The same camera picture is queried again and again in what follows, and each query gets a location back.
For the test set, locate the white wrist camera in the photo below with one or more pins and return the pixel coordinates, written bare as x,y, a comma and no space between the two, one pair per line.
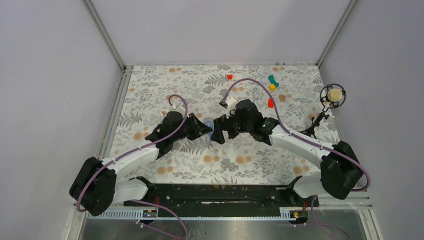
174,108
229,104

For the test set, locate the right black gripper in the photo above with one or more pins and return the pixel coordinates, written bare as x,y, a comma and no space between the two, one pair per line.
223,123

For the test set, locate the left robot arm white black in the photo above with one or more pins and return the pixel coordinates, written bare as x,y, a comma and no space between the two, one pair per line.
99,184

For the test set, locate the blue weekly pill organizer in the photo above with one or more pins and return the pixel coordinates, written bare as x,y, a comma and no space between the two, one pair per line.
210,124

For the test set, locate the floral patterned table mat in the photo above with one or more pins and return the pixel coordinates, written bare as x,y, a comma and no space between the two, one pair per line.
241,160

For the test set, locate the teal curved block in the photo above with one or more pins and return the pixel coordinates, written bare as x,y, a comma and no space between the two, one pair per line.
272,80

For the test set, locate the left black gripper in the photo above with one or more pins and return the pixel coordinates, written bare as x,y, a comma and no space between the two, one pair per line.
198,128

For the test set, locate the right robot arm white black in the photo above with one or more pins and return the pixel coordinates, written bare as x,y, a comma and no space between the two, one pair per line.
338,164

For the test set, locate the microphone on tripod stand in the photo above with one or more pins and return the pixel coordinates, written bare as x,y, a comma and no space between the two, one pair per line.
331,96

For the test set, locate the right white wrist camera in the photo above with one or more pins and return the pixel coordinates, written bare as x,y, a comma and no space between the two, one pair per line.
229,104

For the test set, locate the red rectangular block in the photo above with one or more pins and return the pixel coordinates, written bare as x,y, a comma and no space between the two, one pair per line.
270,103

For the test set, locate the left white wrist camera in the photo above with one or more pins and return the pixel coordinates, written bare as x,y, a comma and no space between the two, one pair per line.
174,108

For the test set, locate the yellow cube block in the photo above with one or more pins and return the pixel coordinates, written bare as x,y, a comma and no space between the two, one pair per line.
272,87

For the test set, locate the brown wooden block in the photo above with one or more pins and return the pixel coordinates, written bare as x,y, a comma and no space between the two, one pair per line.
282,97

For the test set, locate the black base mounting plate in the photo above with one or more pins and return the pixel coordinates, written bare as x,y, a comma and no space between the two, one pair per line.
219,200

